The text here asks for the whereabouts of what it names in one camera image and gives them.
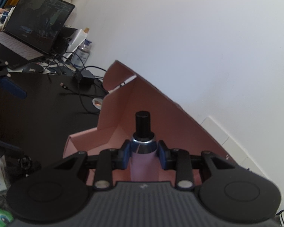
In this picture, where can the black computer mouse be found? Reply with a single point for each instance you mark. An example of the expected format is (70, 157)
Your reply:
(33, 68)

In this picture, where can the white wall socket strip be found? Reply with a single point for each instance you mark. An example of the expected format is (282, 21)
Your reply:
(232, 148)

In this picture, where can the silver desk grommet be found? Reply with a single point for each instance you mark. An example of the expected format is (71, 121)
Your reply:
(97, 103)

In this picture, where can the black power adapter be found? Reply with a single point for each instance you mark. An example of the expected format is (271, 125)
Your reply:
(83, 79)

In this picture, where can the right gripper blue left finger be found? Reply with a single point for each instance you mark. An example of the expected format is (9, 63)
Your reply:
(106, 162)

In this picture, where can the small clear bottle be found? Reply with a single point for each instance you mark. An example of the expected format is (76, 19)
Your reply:
(81, 54)

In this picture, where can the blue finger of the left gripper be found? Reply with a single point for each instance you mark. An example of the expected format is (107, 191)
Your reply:
(10, 150)
(13, 88)

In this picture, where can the black laptop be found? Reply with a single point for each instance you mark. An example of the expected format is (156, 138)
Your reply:
(31, 30)

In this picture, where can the pink cardboard box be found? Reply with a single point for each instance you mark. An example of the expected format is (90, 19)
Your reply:
(135, 110)

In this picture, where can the white tube wooden cap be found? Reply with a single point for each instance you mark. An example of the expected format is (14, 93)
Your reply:
(74, 40)

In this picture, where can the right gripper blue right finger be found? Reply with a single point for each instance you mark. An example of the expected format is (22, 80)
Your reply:
(180, 161)

